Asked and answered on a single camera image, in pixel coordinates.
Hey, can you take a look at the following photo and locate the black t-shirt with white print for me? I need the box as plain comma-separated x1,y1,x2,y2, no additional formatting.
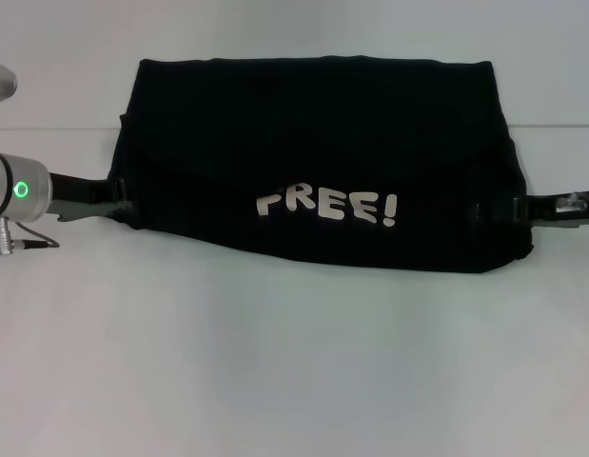
107,55,534,276

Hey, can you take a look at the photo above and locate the dark left arm cable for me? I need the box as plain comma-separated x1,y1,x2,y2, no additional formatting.
0,216,61,257

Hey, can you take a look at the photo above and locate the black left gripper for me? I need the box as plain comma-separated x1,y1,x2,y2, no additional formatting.
46,171,134,223

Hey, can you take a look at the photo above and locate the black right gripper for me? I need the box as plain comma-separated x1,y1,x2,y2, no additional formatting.
472,189,589,229

